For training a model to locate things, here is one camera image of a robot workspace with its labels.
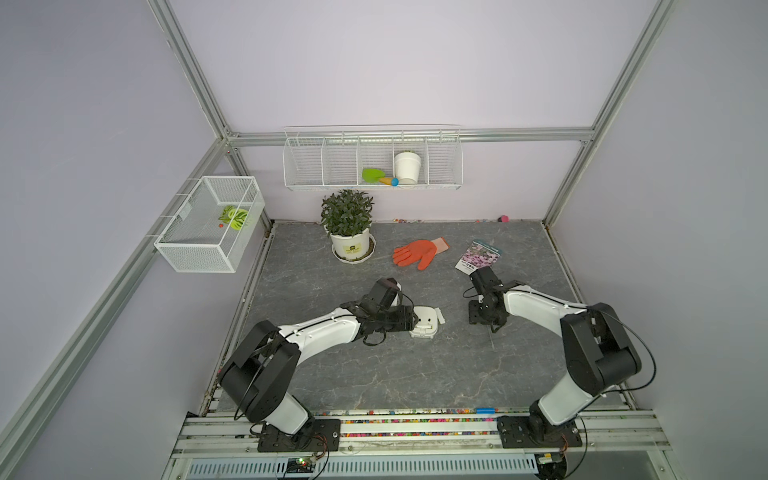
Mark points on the white wire basket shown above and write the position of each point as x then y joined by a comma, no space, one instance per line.
193,242

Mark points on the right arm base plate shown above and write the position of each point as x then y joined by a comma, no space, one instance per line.
533,431

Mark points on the green toy shovel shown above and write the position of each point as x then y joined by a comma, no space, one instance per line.
377,176

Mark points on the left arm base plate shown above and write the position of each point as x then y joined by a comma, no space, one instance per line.
317,435

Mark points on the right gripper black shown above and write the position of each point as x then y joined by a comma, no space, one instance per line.
473,315

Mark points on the white alarm device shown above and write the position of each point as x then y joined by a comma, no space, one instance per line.
426,322

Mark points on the red orange work glove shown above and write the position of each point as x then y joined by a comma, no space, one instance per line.
419,252

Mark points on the potted green plant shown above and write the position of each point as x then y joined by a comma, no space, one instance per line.
346,216

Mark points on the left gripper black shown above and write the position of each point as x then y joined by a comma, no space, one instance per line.
404,319

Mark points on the aluminium mounting rail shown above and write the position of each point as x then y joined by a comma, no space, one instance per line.
601,431

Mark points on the green leaf toy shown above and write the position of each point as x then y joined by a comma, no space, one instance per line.
233,217

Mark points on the flower seed packet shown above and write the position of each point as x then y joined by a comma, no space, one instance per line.
478,255

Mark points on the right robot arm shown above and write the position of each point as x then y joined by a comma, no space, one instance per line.
598,352

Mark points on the white wire wall shelf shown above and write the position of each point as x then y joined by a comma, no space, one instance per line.
326,158

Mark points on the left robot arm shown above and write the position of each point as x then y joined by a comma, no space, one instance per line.
257,375

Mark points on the small white pot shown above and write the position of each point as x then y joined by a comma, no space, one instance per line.
407,167

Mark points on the green circuit board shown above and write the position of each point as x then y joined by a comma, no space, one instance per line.
301,465

